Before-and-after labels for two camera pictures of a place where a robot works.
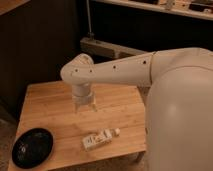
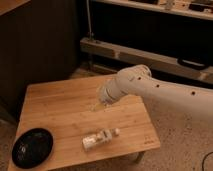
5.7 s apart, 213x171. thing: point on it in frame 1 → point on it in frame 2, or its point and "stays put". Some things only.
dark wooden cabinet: (37, 39) stays put
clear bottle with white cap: (92, 141) stays put
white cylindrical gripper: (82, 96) → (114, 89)
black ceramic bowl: (32, 148) stays put
